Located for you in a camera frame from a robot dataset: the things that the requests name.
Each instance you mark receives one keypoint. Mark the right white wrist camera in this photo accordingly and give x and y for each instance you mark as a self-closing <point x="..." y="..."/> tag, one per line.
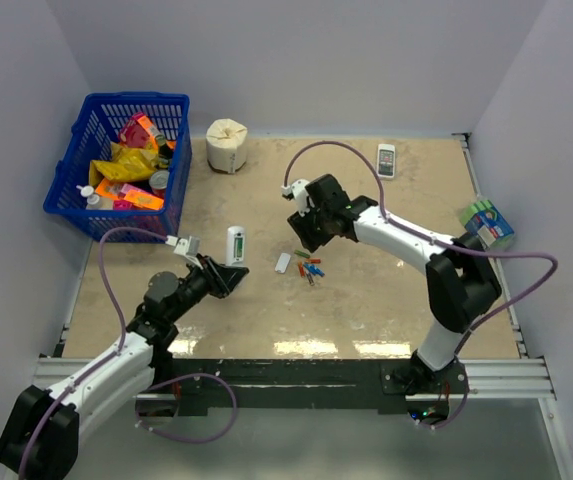
<point x="297" y="192"/>

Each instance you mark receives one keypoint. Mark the blue plastic basket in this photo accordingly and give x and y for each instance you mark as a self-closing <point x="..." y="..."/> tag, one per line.
<point x="101" y="118"/>

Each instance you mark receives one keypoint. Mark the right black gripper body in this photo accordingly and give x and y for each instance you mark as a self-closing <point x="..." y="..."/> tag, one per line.
<point x="313" y="227"/>

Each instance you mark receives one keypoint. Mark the white battery cover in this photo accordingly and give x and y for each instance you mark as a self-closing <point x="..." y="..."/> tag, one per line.
<point x="282" y="263"/>

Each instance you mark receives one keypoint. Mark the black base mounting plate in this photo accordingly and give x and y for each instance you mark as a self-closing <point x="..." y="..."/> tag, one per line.
<point x="386" y="386"/>

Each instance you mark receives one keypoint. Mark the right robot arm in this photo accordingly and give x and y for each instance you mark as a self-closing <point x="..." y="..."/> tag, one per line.
<point x="460" y="281"/>

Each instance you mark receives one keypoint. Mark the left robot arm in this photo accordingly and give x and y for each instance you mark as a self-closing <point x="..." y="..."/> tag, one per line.
<point x="47" y="426"/>

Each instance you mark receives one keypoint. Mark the yellow snack bag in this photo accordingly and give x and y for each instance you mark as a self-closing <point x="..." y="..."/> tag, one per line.
<point x="126" y="165"/>

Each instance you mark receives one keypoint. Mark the red tin can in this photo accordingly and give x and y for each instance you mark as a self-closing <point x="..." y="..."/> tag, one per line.
<point x="158" y="182"/>

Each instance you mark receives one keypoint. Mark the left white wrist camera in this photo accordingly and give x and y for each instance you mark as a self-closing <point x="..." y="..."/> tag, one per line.
<point x="185" y="247"/>

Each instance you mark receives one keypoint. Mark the long white remote control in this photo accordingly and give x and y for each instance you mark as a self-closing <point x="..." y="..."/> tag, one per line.
<point x="231" y="232"/>

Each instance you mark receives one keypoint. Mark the wrapped toilet paper roll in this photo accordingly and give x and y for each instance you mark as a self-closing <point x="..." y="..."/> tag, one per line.
<point x="226" y="146"/>

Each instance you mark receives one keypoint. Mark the small white remote control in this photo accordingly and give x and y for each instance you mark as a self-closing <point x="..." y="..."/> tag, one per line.
<point x="386" y="161"/>

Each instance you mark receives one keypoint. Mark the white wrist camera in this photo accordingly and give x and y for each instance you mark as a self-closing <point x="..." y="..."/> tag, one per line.
<point x="297" y="192"/>
<point x="185" y="247"/>

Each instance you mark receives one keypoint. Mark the white small bottle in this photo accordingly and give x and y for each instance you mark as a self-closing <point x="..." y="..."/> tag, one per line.
<point x="93" y="200"/>

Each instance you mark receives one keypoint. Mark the green blue sponge pack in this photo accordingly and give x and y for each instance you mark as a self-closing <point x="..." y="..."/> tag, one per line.
<point x="483" y="219"/>

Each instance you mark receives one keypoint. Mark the aluminium frame rail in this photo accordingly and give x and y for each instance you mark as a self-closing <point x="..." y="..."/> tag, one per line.
<point x="523" y="379"/>

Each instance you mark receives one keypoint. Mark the orange pink snack pack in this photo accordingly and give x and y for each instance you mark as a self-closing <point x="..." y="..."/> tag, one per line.
<point x="128" y="193"/>

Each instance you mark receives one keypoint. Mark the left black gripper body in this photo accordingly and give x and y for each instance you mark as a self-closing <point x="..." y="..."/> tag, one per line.
<point x="213" y="280"/>

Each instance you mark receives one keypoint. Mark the pink snack box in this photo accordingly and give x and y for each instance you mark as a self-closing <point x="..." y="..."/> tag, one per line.
<point x="139" y="132"/>

